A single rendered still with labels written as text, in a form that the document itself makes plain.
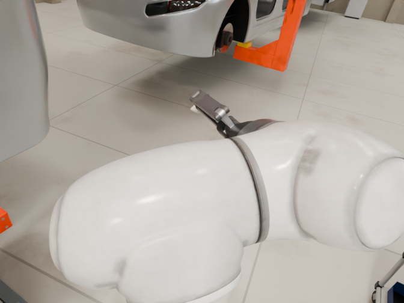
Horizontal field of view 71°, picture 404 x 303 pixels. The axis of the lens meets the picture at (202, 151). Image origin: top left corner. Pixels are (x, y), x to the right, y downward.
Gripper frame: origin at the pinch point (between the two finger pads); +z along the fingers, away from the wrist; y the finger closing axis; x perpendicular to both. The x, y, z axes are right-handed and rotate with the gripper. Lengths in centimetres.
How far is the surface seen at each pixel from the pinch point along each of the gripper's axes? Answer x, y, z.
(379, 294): 20, 157, 58
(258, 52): 141, 47, 282
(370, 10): 932, 355, 985
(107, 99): -36, -29, 315
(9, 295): -126, 19, 92
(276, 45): 156, 52, 265
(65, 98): -72, -60, 316
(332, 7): 858, 260, 1066
